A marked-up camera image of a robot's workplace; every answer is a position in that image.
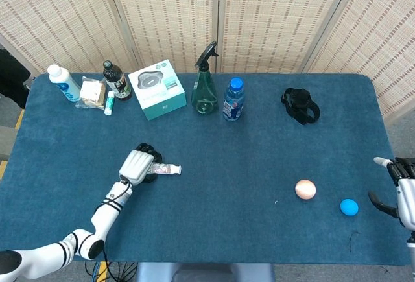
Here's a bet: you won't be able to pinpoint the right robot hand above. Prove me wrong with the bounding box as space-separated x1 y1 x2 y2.
368 156 415 231

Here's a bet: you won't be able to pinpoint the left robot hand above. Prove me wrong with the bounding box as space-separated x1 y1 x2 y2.
118 143 164 186

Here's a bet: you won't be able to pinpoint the white printed toothpaste tube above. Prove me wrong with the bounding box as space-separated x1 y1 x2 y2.
147 162 182 176

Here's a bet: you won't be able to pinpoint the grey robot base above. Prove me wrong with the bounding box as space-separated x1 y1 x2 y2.
135 262 276 282

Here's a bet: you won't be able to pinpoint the dark glass bottle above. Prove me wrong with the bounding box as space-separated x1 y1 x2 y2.
102 60 133 102

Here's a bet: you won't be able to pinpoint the blue water bottle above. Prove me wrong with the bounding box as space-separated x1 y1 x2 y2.
222 77 246 123

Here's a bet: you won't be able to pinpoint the blue ball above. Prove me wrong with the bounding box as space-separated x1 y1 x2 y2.
339 198 360 216

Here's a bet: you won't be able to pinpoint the small white green tube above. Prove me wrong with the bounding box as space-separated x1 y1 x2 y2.
104 90 116 116

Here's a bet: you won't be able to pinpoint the black thread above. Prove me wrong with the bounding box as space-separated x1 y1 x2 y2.
348 231 360 252

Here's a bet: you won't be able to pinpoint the white teal product box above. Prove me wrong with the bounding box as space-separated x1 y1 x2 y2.
127 59 188 121

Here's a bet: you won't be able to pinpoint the clear snack packet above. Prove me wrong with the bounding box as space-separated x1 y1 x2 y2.
75 76 108 111

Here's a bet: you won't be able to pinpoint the blue felt table mat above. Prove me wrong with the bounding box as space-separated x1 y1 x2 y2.
0 73 410 266

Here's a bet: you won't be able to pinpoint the green spray bottle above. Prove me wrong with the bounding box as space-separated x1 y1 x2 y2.
191 40 220 116

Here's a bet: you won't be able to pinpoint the peach ball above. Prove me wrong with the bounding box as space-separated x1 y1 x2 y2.
294 179 317 201

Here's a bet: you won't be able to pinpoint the white bottle blue print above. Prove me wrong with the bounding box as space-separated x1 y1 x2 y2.
47 64 82 103

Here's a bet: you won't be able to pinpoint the bamboo screen panel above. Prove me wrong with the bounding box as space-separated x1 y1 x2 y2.
219 0 357 75
0 0 140 75
300 0 415 124
103 0 221 75

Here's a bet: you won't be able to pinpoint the black bulky object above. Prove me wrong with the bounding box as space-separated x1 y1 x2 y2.
0 48 32 110

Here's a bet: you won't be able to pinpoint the black floor cables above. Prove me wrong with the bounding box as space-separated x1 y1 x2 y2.
84 261 139 282

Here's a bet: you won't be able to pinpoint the black strap bundle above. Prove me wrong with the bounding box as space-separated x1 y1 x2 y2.
280 87 321 126

